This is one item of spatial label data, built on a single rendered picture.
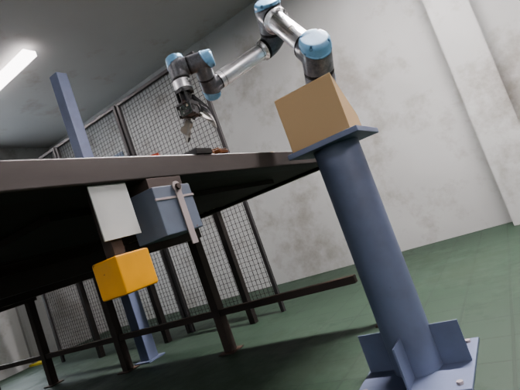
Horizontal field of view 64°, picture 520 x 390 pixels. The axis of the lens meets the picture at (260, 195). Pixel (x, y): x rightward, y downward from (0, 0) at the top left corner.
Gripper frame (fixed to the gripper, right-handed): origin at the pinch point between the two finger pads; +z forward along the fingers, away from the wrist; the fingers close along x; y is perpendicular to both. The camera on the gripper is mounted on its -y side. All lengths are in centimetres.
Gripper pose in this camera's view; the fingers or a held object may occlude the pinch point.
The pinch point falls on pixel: (203, 135)
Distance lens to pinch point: 175.5
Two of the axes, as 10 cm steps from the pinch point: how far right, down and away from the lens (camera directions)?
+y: -4.2, 0.6, -9.0
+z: 3.3, 9.4, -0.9
